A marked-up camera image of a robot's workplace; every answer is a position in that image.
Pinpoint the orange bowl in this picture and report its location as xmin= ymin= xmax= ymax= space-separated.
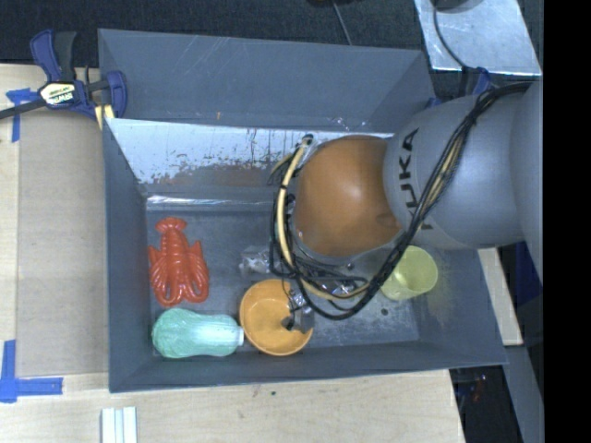
xmin=237 ymin=278 xmax=315 ymax=358

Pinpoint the clear plastic item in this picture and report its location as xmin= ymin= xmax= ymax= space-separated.
xmin=238 ymin=245 xmax=273 ymax=277

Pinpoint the green toy cabbage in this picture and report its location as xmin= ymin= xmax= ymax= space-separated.
xmin=151 ymin=306 xmax=246 ymax=360

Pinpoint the yellow cup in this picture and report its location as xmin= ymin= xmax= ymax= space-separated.
xmin=380 ymin=245 xmax=440 ymax=303

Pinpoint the red toy lobster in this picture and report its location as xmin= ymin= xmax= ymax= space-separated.
xmin=147 ymin=216 xmax=211 ymax=308

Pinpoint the grey metal bin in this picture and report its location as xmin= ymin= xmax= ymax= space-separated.
xmin=96 ymin=28 xmax=510 ymax=394

